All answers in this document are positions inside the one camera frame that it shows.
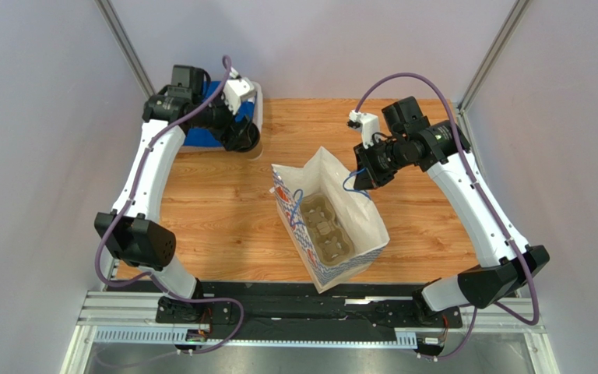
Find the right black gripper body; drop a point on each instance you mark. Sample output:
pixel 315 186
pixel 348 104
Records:
pixel 368 167

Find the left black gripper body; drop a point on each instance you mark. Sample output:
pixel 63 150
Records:
pixel 219 119

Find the black plastic cup lid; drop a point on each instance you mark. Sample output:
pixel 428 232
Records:
pixel 246 137

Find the blue checkered paper bag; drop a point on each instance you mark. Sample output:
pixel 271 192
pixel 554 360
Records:
pixel 355 211

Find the grey pulp cup carrier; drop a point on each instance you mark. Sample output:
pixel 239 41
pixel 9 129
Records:
pixel 332 243

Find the brown paper coffee cup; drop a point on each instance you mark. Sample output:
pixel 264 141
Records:
pixel 255 153

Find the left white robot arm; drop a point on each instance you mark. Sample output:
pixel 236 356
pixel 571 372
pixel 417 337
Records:
pixel 131 230

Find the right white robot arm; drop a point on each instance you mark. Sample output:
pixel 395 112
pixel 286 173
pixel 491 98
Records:
pixel 505 258

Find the blue folded towel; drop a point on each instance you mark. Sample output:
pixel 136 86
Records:
pixel 199 121

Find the white plastic basket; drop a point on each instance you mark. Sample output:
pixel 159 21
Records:
pixel 258 114

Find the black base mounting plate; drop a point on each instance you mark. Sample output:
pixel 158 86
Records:
pixel 296 312

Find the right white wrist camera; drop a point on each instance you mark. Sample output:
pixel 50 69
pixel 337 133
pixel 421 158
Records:
pixel 367 125

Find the aluminium rail frame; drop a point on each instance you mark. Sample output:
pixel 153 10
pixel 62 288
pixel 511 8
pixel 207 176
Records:
pixel 113 317

